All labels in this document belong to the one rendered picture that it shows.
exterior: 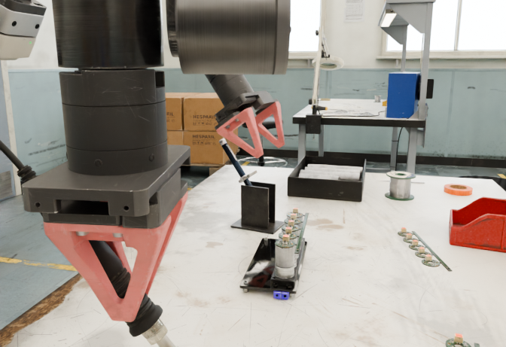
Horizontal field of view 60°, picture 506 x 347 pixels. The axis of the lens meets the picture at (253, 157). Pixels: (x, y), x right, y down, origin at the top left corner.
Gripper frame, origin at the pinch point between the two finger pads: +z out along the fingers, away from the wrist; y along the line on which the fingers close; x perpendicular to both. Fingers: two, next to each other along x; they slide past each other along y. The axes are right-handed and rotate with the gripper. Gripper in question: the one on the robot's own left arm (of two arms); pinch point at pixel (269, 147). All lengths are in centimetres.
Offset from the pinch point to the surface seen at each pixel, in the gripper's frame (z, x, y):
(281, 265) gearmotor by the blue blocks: 14.8, -2.6, -20.8
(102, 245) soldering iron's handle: 3, -10, -49
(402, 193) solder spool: 22.0, -8.3, 27.0
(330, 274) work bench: 20.4, -3.8, -13.2
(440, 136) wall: 58, 26, 425
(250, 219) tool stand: 8.9, 9.6, -2.0
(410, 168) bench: 39, 19, 180
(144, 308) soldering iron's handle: 7.9, -9.2, -48.4
